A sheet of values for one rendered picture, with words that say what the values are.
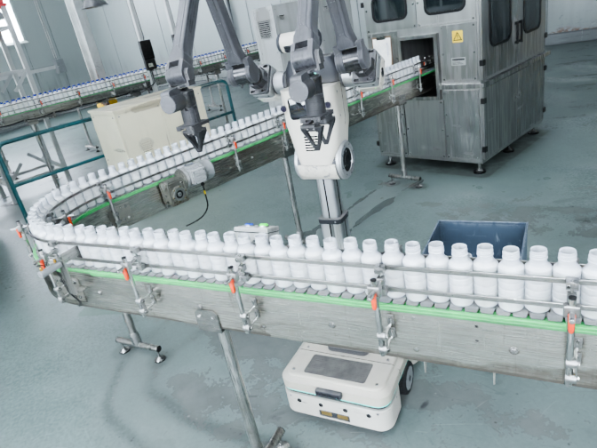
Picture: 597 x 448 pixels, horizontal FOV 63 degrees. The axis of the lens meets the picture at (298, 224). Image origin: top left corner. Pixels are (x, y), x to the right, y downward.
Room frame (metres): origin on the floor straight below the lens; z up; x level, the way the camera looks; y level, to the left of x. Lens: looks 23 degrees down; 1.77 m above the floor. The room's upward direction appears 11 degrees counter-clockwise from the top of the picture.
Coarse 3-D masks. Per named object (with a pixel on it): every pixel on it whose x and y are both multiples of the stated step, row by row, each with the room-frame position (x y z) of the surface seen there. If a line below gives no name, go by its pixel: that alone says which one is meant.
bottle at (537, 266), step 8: (536, 248) 1.01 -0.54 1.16; (544, 248) 0.99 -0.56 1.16; (536, 256) 0.98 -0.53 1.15; (544, 256) 0.97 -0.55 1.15; (528, 264) 0.99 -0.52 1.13; (536, 264) 0.98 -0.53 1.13; (544, 264) 0.97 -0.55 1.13; (528, 272) 0.98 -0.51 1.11; (536, 272) 0.97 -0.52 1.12; (544, 272) 0.96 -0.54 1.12; (528, 288) 0.98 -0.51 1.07; (536, 288) 0.97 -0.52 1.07; (544, 288) 0.96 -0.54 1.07; (528, 296) 0.98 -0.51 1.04; (536, 296) 0.97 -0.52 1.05; (544, 296) 0.96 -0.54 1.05; (536, 312) 0.97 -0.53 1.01; (544, 312) 0.96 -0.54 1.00
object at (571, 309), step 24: (48, 264) 1.78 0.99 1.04; (144, 264) 1.60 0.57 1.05; (240, 264) 1.37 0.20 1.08; (384, 264) 1.14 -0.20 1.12; (384, 288) 1.13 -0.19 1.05; (576, 288) 0.90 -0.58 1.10; (144, 312) 1.53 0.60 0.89; (240, 312) 1.32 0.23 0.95; (576, 312) 0.85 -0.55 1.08; (384, 336) 1.08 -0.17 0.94; (576, 360) 0.85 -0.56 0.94
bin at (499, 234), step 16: (448, 224) 1.67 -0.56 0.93; (464, 224) 1.64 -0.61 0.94; (480, 224) 1.61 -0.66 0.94; (496, 224) 1.58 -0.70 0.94; (512, 224) 1.55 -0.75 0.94; (528, 224) 1.52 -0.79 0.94; (432, 240) 1.57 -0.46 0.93; (448, 240) 1.67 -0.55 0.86; (464, 240) 1.64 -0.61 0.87; (480, 240) 1.61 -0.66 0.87; (496, 240) 1.58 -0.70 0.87; (512, 240) 1.55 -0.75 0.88; (496, 256) 1.58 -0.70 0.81
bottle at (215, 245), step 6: (210, 234) 1.48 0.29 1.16; (216, 234) 1.48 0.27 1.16; (210, 240) 1.45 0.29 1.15; (216, 240) 1.45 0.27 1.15; (210, 246) 1.45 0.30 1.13; (216, 246) 1.45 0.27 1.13; (222, 246) 1.45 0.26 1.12; (222, 252) 1.45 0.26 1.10; (210, 258) 1.46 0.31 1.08; (216, 258) 1.44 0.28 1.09; (222, 258) 1.44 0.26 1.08; (216, 264) 1.44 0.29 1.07; (222, 264) 1.44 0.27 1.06; (222, 270) 1.44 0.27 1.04; (216, 276) 1.45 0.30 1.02; (222, 276) 1.44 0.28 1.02
